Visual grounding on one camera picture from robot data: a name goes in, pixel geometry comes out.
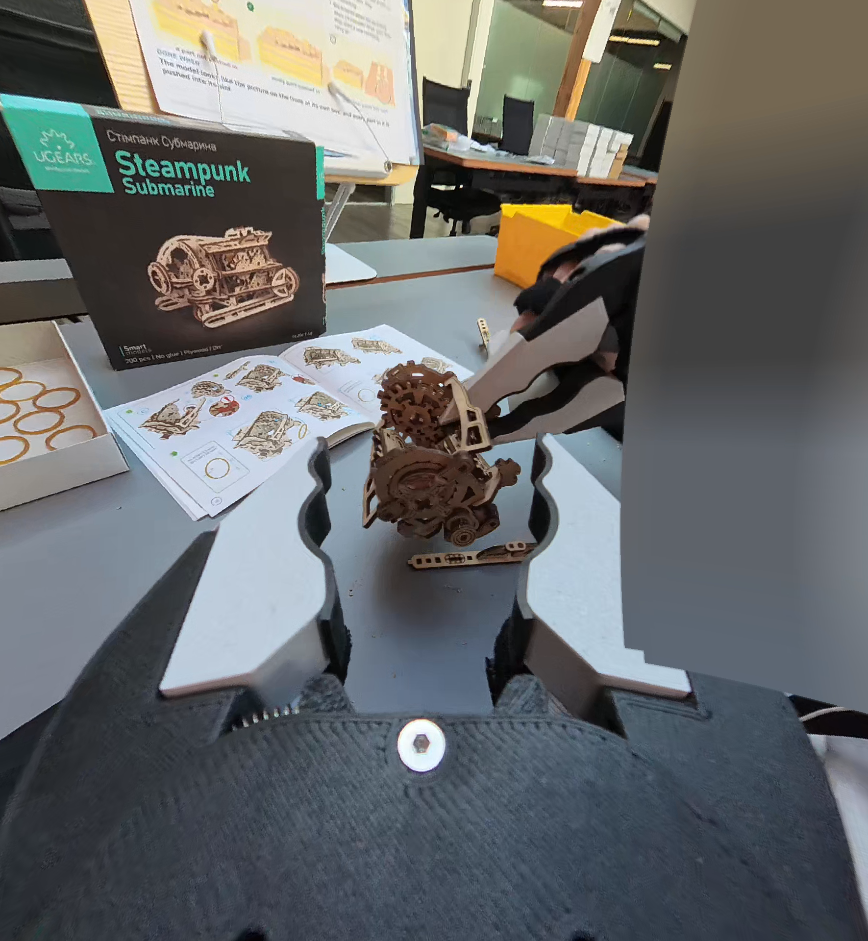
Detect black model kit box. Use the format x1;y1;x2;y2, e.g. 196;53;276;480
0;93;328;372

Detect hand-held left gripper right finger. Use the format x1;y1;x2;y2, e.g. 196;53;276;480
489;432;692;713

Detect person's right hand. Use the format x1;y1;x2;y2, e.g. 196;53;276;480
543;212;653;293

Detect stack of white boxes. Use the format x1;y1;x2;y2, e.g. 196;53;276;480
529;112;635;179

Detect white clipboard stand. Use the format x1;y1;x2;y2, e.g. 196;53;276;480
323;165;398;286

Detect yellow plastic bin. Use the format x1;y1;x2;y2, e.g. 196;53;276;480
494;203;626;289

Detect grey desk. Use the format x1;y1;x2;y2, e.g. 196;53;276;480
0;235;626;766

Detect white paper notice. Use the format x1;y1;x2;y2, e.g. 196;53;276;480
583;0;620;66

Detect wooden mechanical model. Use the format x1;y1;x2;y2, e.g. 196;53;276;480
362;360;523;546

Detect background wooden table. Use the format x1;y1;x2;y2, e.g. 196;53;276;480
410;143;659;240

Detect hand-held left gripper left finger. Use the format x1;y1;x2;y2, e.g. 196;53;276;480
158;437;352;713

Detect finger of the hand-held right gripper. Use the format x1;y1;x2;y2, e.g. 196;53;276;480
487;368;623;444
438;301;613;429

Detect open instruction booklet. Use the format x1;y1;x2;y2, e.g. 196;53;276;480
103;323;479;521

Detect white cardboard tray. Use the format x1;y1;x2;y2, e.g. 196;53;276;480
0;320;131;524

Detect wooden clipboard with instruction sheet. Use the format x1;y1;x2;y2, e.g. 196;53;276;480
83;0;423;169

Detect flat wooden strip part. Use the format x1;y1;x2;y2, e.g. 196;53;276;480
408;540;539;570

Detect black office chair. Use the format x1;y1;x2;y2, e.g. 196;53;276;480
421;75;473;137
501;94;536;155

